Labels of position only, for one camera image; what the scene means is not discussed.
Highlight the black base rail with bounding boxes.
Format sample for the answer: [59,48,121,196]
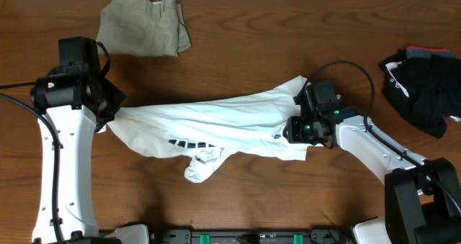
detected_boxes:
[156,228,356,244]

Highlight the folded khaki shorts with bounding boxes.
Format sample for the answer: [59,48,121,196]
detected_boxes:
[97,0,192,57]

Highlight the black garment red trim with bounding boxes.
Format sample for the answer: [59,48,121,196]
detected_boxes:
[379,45,460,138]

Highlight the left black cable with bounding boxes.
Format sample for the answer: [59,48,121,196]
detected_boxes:
[0,81,66,244]

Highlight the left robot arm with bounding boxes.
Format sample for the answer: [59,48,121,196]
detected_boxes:
[31,37,150,244]

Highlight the white t-shirt black print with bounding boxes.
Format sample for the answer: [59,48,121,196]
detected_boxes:
[108,76,308,183]

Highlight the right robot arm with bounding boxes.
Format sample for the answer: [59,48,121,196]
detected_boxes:
[283,81,460,244]

